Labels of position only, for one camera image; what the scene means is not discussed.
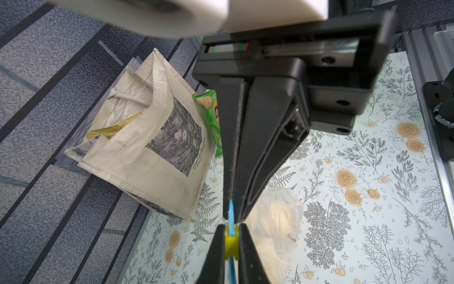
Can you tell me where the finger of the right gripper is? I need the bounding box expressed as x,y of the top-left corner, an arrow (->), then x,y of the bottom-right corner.
216,77 -> 248,220

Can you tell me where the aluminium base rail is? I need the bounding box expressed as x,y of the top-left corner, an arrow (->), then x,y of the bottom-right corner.
402,21 -> 454,239

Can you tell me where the clear bag of buns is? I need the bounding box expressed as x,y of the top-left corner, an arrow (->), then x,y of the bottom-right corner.
244,187 -> 303,284

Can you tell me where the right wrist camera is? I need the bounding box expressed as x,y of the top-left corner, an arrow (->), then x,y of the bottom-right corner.
54,0 -> 329,38

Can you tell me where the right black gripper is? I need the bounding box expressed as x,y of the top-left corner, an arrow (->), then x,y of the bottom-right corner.
193,10 -> 397,223

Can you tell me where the yellow snack packet in tote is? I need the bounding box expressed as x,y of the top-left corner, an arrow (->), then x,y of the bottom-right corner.
86,112 -> 142,140

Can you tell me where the green chips bag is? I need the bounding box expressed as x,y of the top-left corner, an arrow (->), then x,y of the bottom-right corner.
192,90 -> 223,158

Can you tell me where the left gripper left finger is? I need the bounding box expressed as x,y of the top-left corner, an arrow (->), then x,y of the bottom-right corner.
196,224 -> 225,284

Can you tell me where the beige canvas tote bag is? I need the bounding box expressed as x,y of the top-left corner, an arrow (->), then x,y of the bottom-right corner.
65,49 -> 214,222

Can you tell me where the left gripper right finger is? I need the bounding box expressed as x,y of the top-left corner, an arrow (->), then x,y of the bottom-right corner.
238,224 -> 271,284

